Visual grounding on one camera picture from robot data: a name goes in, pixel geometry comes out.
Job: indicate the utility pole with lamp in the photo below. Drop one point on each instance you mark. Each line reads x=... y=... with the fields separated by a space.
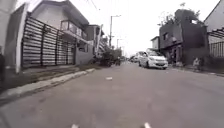
x=110 y=31

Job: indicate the pale concrete wall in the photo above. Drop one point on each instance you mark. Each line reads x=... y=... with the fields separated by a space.
x=8 y=33

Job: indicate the concrete kerb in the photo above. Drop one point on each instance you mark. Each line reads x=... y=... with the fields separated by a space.
x=43 y=83

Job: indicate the grey asphalt road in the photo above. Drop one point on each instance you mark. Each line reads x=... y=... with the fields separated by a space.
x=133 y=96

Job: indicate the dark vehicle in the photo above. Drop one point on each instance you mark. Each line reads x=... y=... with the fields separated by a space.
x=108 y=58

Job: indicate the robot's own part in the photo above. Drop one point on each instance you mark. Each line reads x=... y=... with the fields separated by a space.
x=74 y=126
x=147 y=125

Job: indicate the pale litter scrap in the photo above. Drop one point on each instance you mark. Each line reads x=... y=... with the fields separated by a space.
x=109 y=78

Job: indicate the pale building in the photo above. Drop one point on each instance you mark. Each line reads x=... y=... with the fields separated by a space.
x=155 y=42

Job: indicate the dark grey building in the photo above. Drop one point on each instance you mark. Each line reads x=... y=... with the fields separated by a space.
x=183 y=36

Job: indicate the house with grey roof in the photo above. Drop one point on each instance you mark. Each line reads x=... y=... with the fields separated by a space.
x=53 y=15

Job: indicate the pale house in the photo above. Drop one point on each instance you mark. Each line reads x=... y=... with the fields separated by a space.
x=215 y=20

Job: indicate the white car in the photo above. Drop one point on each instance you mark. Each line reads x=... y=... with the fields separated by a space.
x=155 y=60

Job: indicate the slatted metal fence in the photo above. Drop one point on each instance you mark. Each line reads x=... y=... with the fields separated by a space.
x=43 y=46

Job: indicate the grass strip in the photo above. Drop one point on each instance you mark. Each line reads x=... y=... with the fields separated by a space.
x=50 y=73

